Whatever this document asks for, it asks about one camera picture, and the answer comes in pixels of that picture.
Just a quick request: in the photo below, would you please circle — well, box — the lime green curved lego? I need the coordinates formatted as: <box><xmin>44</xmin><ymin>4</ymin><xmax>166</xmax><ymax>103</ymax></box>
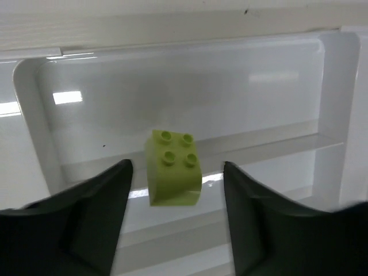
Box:
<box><xmin>145</xmin><ymin>130</ymin><xmax>202</xmax><ymax>206</ymax></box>

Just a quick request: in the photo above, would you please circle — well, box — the white compartment sorting tray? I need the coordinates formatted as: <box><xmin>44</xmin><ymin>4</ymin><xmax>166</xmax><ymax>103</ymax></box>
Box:
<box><xmin>1</xmin><ymin>30</ymin><xmax>367</xmax><ymax>275</ymax></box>

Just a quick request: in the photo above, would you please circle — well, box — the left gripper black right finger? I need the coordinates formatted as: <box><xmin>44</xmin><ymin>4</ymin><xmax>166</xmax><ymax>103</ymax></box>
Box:
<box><xmin>223</xmin><ymin>162</ymin><xmax>367</xmax><ymax>275</ymax></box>

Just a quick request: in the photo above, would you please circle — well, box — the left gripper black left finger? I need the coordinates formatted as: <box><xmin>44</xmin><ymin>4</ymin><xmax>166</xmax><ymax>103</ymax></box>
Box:
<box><xmin>1</xmin><ymin>159</ymin><xmax>133</xmax><ymax>275</ymax></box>

